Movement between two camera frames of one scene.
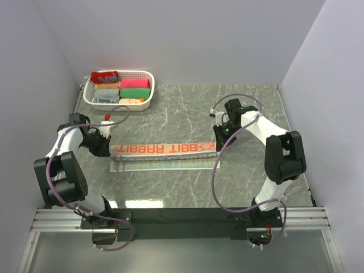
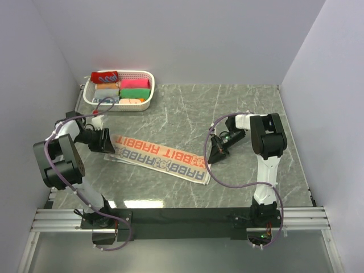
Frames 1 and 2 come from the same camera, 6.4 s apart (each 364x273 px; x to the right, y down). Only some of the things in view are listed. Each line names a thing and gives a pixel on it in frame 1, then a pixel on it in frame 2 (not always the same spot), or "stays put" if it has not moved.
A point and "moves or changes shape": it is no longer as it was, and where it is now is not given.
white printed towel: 174,156 moves or changes shape
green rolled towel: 135,93 stays put
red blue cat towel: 104,77 stays put
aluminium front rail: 69,219 stays put
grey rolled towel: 112,93 stays put
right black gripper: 219,137 → 218,151
